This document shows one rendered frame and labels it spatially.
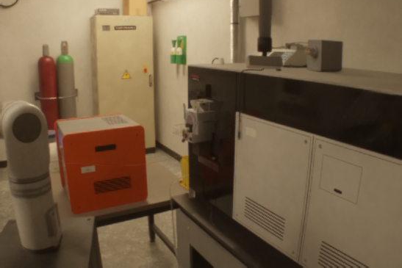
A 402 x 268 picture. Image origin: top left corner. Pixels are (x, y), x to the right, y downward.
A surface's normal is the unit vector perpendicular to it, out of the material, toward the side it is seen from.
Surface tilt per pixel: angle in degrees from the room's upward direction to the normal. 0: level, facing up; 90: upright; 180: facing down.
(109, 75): 90
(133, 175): 90
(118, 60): 90
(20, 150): 93
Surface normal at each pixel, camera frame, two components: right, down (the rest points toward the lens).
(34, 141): 0.75, 0.20
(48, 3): 0.51, 0.18
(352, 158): -0.86, 0.11
